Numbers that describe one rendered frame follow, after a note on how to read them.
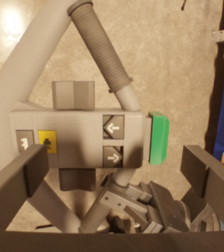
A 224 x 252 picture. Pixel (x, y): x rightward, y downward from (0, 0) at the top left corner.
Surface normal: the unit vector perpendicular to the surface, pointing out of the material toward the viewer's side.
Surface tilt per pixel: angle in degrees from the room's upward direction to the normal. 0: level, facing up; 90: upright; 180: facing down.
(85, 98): 39
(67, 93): 6
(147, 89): 0
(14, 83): 17
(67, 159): 22
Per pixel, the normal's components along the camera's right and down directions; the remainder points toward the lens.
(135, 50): 0.39, 0.24
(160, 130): 0.00, 0.25
